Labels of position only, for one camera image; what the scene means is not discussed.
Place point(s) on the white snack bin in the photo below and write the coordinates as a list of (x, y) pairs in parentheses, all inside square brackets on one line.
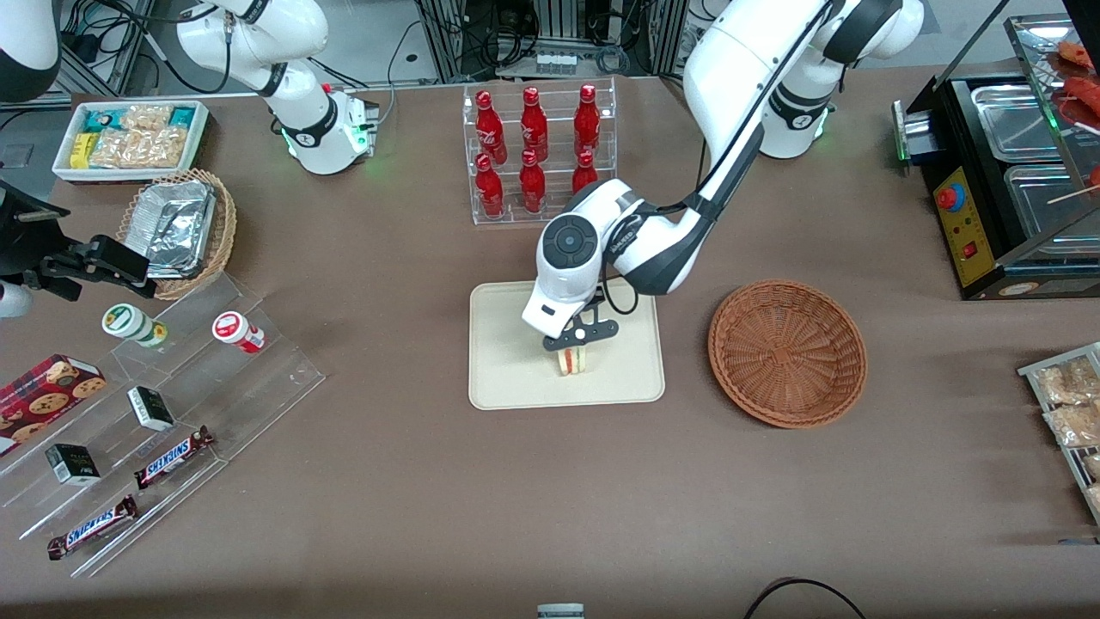
[(202, 129)]

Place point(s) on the green lid white cup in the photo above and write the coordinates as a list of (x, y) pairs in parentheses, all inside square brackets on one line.
[(129, 323)]

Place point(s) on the clear acrylic stepped shelf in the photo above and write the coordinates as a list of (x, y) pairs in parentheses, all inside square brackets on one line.
[(258, 395)]

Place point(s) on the steel pan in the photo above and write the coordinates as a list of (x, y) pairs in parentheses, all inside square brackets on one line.
[(1044, 202), (1018, 125)]

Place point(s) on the black food warmer machine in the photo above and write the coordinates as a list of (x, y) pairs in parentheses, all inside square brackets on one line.
[(967, 223)]

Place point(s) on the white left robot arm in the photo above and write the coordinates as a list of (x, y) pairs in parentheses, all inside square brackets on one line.
[(730, 69)]

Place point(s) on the aluminium frame post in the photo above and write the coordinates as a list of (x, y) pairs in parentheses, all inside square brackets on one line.
[(443, 39), (670, 34)]

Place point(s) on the teal snack packet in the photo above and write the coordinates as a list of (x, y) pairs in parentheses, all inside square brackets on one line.
[(100, 120), (182, 117)]

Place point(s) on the red sausage on skewer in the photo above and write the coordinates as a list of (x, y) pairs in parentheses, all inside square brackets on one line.
[(1094, 174)]

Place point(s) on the beige plastic tray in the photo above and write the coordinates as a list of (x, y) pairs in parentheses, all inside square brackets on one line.
[(507, 361)]

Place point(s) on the large clear cracker pack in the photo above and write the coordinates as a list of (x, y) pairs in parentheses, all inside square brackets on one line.
[(137, 148)]

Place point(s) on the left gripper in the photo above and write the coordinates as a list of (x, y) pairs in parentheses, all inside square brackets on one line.
[(598, 299)]

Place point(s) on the triangle sandwich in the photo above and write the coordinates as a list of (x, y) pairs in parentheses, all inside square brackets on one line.
[(574, 365)]

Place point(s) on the red lid white cup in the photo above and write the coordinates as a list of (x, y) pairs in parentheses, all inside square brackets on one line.
[(236, 331)]

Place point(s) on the round brown wicker basket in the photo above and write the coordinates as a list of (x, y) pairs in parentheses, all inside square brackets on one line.
[(786, 352)]

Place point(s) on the yellow snack packet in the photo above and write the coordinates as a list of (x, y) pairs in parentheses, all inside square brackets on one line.
[(82, 150)]

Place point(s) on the small clear cracker pack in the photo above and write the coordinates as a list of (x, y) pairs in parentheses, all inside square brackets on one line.
[(146, 117)]

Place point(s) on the red cookie box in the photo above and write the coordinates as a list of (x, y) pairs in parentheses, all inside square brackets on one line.
[(43, 400)]

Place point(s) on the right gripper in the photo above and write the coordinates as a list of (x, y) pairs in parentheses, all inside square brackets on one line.
[(28, 247)]

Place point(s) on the clear fried snack packet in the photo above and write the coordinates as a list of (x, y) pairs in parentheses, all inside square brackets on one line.
[(1070, 380), (1095, 499), (1074, 425), (1092, 466)]

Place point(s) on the stack of foil trays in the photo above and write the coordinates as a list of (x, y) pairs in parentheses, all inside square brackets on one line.
[(176, 228)]

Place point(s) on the Snickers bar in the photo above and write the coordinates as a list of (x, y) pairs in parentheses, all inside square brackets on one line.
[(172, 457), (93, 527)]

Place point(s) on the red cola bottle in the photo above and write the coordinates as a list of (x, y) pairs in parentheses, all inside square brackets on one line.
[(534, 125), (490, 189), (584, 170), (587, 120), (488, 125), (533, 185)]

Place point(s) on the clear acrylic bottle rack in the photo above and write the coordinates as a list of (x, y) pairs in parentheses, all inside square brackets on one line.
[(516, 219)]

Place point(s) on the grey object at table edge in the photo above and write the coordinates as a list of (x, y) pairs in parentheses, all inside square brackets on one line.
[(560, 612)]

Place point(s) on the small white socket strip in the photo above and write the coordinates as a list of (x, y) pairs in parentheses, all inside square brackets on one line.
[(555, 64)]

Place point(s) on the light wicker basket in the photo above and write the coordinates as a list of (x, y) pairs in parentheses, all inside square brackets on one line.
[(225, 228)]

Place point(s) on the tray of packaged pastries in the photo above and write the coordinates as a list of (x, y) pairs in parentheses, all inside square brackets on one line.
[(1031, 371)]

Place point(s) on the small black box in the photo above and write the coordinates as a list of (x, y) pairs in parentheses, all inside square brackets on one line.
[(150, 408), (73, 464)]

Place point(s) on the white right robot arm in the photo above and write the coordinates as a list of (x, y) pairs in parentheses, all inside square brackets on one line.
[(318, 129)]

